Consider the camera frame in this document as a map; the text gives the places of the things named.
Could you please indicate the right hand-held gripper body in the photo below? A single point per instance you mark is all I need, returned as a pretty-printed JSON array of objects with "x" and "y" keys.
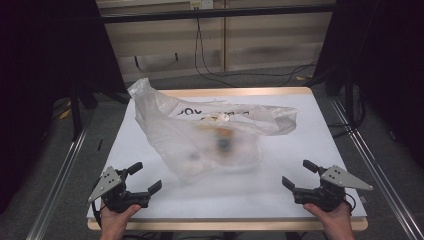
[{"x": 328, "y": 196}]

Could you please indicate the yellow tape strip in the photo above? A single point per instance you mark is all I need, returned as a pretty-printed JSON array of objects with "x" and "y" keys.
[{"x": 65, "y": 114}]

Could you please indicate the translucent white plastic bag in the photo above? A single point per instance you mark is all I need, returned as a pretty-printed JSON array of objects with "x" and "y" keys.
[{"x": 166, "y": 133}]

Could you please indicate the aluminium floor rail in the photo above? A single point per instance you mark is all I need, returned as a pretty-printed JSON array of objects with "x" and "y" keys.
[
  {"x": 376, "y": 173},
  {"x": 58, "y": 186}
]

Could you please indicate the black curtain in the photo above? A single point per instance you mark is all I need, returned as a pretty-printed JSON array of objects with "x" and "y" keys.
[
  {"x": 50, "y": 66},
  {"x": 386, "y": 66}
]

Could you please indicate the orange and dark object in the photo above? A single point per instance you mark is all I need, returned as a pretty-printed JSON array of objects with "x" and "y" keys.
[{"x": 223, "y": 138}]

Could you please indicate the black metal stand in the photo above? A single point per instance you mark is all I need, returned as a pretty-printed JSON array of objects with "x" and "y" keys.
[
  {"x": 76, "y": 113},
  {"x": 349, "y": 100}
]

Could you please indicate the white table mat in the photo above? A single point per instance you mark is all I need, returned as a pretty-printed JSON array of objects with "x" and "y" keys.
[{"x": 300, "y": 153}]

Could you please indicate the black horizontal bar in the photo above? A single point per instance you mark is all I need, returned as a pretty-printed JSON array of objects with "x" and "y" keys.
[{"x": 216, "y": 13}]

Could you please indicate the small black stick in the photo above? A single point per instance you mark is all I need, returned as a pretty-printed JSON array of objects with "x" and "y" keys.
[{"x": 100, "y": 144}]

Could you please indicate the person's left hand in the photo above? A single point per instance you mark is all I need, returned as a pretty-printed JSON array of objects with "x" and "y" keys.
[{"x": 113, "y": 223}]

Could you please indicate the person's right hand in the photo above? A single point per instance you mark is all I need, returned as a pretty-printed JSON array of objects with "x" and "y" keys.
[{"x": 336, "y": 223}]

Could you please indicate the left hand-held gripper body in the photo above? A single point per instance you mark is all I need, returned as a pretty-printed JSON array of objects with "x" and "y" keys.
[{"x": 116, "y": 196}]

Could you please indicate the white wall socket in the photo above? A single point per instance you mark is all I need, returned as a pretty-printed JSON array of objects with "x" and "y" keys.
[{"x": 201, "y": 4}]

